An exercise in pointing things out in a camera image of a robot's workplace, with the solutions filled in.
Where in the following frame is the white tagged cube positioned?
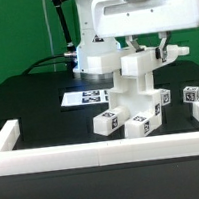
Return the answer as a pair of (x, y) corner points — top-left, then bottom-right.
(183, 86), (199, 103)
(160, 89), (171, 106)

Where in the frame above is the white chair back frame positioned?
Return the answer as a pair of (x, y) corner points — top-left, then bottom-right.
(87, 45), (189, 97)

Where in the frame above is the white tag marker sheet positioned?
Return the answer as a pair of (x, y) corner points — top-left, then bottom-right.
(61, 89), (109, 107)

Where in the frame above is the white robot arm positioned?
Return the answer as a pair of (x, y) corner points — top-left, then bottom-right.
(74, 0), (199, 74)

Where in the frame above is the black cable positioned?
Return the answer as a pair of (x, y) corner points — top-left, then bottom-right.
(20, 51), (80, 77)

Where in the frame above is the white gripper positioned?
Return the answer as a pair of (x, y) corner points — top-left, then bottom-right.
(91, 0), (199, 61)

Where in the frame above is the white chair seat block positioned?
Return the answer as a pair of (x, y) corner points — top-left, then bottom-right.
(108, 80), (162, 126)

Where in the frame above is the white tagged cube far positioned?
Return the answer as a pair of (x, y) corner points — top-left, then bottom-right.
(183, 86), (199, 103)

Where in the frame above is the white hanging cable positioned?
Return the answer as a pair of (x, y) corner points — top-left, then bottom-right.
(41, 0), (58, 73)

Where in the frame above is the white U-shaped fence frame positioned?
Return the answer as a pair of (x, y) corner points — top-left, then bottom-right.
(0, 96), (199, 181)

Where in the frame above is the white tagged cube near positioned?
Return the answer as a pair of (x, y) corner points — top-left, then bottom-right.
(160, 89), (171, 106)

